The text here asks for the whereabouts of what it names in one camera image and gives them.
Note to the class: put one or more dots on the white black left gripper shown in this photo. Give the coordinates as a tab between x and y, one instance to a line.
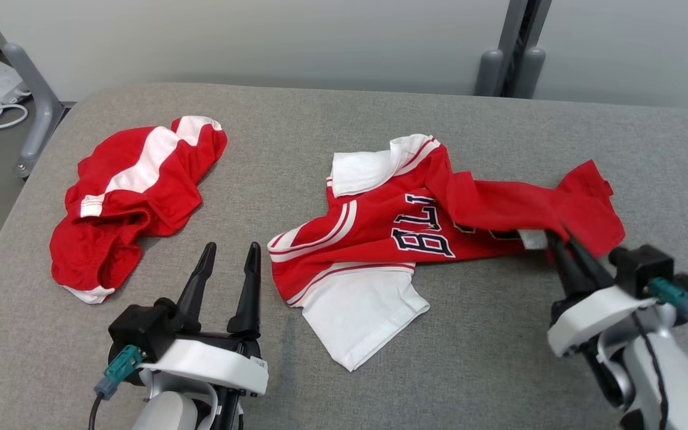
218	364

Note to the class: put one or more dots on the red white basketball jersey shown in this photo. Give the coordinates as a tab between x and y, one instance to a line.
368	227

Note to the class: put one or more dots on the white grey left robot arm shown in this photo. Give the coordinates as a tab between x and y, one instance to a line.
168	412

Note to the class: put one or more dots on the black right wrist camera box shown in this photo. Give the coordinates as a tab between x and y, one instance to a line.
642	269

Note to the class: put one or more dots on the red shorts with white stripe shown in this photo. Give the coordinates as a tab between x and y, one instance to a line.
117	203

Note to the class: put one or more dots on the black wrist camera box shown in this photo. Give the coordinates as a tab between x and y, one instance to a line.
138	328
642	269

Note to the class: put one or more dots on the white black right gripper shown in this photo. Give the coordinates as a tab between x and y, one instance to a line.
595	316

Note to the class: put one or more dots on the grey metal table leg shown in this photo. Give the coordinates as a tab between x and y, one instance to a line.
39	101

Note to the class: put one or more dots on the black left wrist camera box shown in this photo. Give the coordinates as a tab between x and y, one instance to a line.
138	328

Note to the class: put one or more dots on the grey partition foot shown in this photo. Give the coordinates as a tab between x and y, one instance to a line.
489	74
529	74

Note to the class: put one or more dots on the grey aluminium partition post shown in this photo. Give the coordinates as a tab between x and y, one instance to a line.
523	30

